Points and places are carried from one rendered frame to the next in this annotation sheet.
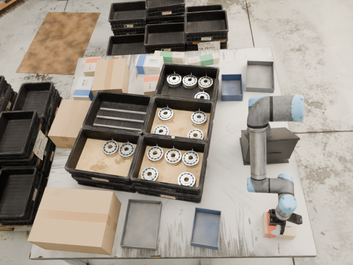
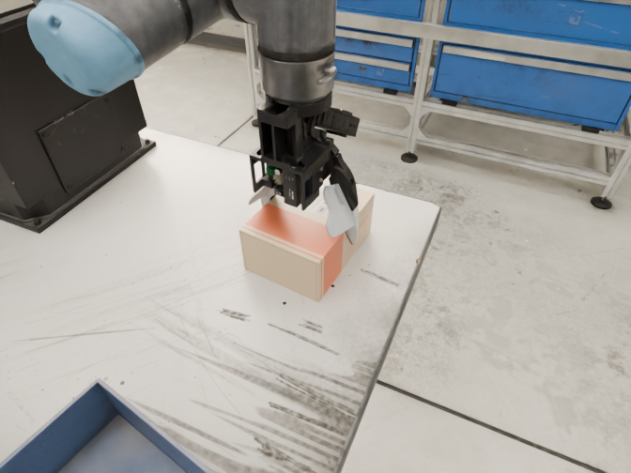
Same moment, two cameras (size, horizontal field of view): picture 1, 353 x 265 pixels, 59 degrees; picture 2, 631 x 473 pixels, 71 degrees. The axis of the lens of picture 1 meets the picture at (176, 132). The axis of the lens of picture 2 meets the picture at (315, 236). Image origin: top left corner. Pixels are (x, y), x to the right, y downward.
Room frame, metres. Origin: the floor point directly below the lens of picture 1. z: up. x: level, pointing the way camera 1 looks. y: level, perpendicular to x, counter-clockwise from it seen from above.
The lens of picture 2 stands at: (0.29, -0.03, 1.15)
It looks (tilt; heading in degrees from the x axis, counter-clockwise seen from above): 43 degrees down; 287
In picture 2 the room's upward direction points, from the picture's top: straight up
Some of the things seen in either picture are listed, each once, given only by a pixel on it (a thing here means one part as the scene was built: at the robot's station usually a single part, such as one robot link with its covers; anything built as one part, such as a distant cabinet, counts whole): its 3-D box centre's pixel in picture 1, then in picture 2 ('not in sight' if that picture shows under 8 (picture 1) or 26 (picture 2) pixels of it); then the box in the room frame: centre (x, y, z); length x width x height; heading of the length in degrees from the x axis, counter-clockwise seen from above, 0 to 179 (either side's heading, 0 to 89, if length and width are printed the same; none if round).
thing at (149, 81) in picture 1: (152, 86); not in sight; (1.57, 0.12, 0.74); 0.16 x 0.12 x 0.07; 176
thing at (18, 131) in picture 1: (25, 145); not in sight; (1.47, 1.26, 0.37); 0.40 x 0.30 x 0.45; 172
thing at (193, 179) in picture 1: (186, 180); not in sight; (0.73, -0.01, 0.86); 0.10 x 0.10 x 0.01
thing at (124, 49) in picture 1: (129, 52); not in sight; (2.51, 0.36, 0.26); 0.40 x 0.30 x 0.23; 82
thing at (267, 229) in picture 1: (278, 225); (310, 231); (0.43, -0.47, 0.74); 0.16 x 0.12 x 0.07; 77
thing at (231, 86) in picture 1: (231, 87); not in sight; (1.45, -0.45, 0.74); 0.20 x 0.15 x 0.07; 169
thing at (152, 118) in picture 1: (179, 123); not in sight; (1.11, -0.03, 0.87); 0.40 x 0.30 x 0.11; 71
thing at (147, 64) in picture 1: (149, 64); not in sight; (1.79, 0.13, 0.75); 0.20 x 0.12 x 0.09; 73
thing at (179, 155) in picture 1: (173, 155); not in sight; (0.89, 0.04, 0.86); 0.10 x 0.10 x 0.01
